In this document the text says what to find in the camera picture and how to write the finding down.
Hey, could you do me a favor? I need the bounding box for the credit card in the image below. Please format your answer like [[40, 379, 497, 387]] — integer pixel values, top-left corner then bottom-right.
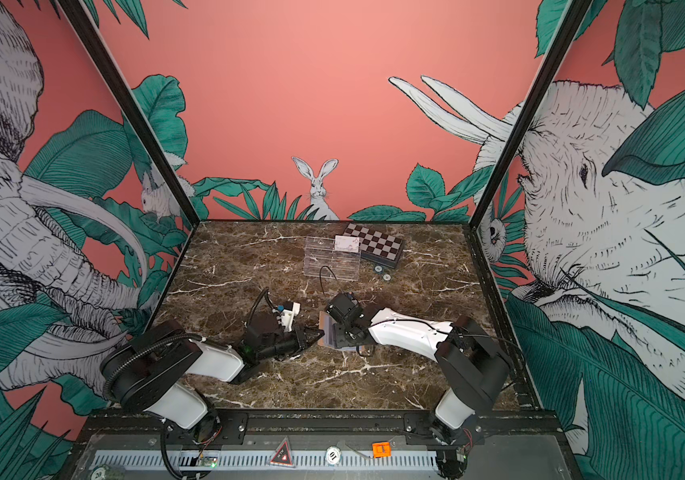
[[334, 235, 360, 254]]

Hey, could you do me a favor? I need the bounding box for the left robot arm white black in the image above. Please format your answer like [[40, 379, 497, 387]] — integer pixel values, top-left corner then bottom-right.
[[100, 314, 324, 430]]

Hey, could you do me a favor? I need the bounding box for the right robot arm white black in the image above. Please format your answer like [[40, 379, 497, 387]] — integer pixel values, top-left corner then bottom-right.
[[326, 292, 513, 445]]

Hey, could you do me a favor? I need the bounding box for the clear acrylic organizer box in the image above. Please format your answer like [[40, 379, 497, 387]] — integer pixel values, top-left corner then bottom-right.
[[304, 236, 361, 281]]

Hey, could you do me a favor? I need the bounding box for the folded checkered chess board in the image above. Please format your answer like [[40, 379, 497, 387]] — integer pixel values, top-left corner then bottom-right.
[[342, 223, 405, 269]]

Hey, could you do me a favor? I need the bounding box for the red warning triangle sticker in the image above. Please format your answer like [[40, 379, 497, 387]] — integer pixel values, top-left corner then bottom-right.
[[270, 437, 296, 468]]

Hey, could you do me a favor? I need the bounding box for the orange tag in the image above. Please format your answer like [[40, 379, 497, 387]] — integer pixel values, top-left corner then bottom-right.
[[371, 441, 392, 459]]

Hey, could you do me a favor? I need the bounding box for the white round button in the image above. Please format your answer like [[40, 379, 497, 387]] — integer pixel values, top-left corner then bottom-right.
[[324, 446, 342, 466]]

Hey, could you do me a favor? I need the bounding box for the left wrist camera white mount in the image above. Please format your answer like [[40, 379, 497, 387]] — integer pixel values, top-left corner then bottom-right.
[[276, 301, 302, 332]]

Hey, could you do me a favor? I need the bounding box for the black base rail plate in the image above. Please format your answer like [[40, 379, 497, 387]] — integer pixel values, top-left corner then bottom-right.
[[76, 409, 565, 447]]

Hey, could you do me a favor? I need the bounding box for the left black frame post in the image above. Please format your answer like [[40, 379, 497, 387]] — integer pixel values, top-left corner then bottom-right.
[[58, 0, 200, 228]]

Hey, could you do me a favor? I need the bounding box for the black frame post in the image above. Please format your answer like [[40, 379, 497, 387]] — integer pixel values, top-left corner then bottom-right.
[[469, 0, 591, 230], [58, 0, 200, 228]]

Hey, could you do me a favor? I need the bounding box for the right black frame post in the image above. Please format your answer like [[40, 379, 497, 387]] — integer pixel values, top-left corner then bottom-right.
[[469, 0, 591, 230]]

